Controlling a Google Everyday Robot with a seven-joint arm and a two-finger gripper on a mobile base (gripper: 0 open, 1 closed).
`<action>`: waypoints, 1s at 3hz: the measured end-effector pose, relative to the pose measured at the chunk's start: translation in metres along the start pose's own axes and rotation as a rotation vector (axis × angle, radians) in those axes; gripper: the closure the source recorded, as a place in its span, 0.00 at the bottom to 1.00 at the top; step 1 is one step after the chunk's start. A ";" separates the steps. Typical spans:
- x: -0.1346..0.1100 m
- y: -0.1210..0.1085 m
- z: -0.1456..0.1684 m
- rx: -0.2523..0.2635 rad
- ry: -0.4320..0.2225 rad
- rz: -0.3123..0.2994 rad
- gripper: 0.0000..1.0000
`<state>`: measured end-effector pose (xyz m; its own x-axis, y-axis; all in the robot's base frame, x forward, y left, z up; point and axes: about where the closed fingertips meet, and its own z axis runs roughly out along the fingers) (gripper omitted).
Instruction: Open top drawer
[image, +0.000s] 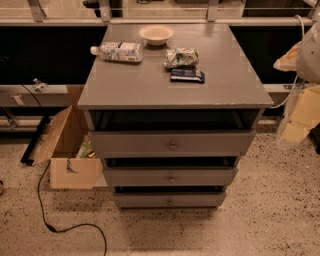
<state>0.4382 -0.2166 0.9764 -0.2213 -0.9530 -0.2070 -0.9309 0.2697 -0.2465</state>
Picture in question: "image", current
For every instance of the green packet in box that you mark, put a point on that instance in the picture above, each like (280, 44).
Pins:
(85, 151)

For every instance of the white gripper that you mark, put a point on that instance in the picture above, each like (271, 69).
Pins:
(309, 57)

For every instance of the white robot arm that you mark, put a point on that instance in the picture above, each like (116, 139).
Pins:
(308, 66)

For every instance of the grey bottom drawer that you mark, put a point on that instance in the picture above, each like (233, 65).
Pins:
(169, 200)

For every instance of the grey drawer cabinet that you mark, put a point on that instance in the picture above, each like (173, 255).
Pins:
(138, 98)

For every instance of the clear plastic water bottle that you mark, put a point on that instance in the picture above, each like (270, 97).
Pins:
(119, 52)

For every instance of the open cardboard box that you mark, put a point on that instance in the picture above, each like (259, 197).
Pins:
(66, 133)

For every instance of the green white snack bag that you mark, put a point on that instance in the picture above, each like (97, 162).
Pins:
(180, 57)

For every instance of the small clear object on ledge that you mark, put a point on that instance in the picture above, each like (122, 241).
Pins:
(40, 86)

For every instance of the grey middle drawer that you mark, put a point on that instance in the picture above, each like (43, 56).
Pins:
(169, 177)

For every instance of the white bowl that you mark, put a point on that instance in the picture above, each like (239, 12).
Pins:
(156, 35)

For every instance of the dark blue snack packet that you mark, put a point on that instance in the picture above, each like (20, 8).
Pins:
(187, 75)

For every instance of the grey top drawer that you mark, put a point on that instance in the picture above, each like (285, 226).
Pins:
(145, 144)

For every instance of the grey drawer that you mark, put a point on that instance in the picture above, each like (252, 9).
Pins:
(169, 177)
(169, 200)
(145, 144)

